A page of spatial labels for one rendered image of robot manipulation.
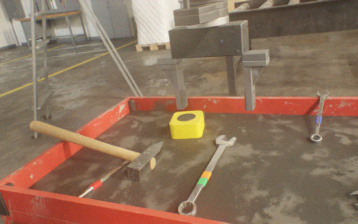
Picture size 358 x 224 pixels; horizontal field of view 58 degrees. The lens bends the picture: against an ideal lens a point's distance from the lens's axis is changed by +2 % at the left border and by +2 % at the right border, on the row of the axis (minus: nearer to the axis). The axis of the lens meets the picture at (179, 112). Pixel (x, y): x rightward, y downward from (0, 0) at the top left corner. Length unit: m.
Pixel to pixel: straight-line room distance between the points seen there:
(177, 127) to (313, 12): 2.73
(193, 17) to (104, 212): 0.32
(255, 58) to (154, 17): 6.47
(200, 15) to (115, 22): 9.02
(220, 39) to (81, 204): 0.34
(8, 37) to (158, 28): 7.09
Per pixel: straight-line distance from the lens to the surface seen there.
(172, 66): 0.59
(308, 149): 0.66
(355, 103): 0.80
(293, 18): 3.34
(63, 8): 11.11
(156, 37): 7.02
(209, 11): 0.50
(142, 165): 0.61
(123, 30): 9.37
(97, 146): 0.69
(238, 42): 0.54
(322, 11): 3.34
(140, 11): 7.07
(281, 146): 0.67
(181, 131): 0.72
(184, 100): 0.62
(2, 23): 12.87
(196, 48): 0.56
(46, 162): 0.74
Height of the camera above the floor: 1.23
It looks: 22 degrees down
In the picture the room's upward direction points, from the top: 9 degrees counter-clockwise
